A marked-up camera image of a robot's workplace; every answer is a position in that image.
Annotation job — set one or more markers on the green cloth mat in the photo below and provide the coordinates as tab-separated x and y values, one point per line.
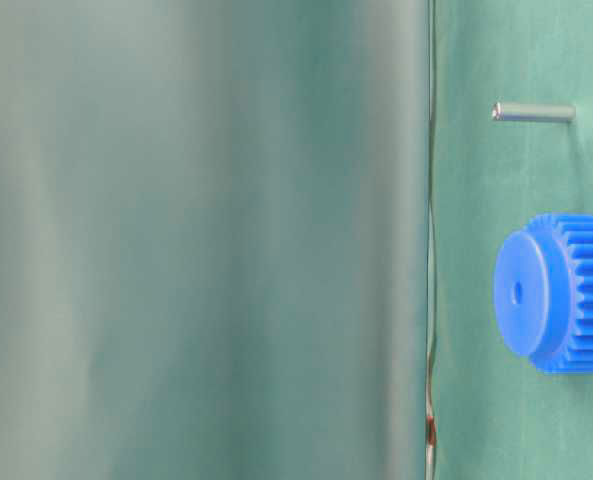
256	239

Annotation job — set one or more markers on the small silver metal shaft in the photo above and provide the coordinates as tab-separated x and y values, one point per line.
529	112

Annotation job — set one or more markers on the blue plastic gear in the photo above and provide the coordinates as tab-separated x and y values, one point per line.
543	292

